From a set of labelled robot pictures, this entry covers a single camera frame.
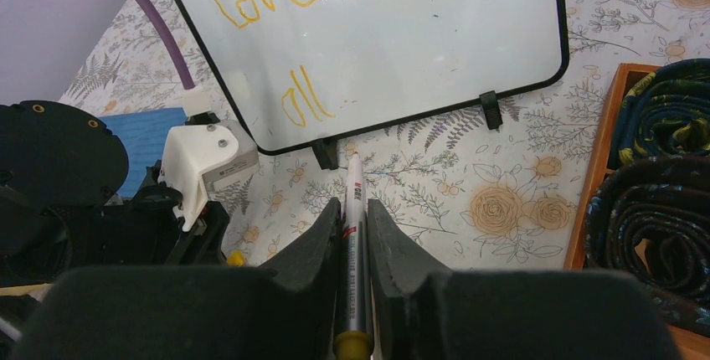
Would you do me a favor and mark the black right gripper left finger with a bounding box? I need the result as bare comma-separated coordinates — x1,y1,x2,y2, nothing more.
10,199,341,359

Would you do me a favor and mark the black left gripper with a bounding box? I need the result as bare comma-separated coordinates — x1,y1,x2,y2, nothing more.
55,161,229,267

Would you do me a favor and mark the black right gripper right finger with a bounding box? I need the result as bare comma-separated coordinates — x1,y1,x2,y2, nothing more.
368,199,680,359

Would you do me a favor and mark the yellow marker cap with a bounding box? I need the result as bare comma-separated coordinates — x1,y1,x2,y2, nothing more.
226,250,248,267

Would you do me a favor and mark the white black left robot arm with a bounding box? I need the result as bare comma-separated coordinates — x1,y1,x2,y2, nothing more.
1,100,229,296

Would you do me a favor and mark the black whiteboard stand foot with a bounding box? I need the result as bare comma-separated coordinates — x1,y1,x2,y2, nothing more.
480,90,503,130

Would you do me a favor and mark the black framed whiteboard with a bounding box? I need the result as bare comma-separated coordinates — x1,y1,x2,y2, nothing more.
175,0,569,155

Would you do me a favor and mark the orange compartment tray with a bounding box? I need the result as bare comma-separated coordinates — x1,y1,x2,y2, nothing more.
564,58,709,359

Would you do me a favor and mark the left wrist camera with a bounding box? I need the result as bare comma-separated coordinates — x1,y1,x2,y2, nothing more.
157,120,260,232

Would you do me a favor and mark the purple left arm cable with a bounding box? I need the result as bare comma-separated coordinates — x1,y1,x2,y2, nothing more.
98,0,212,120

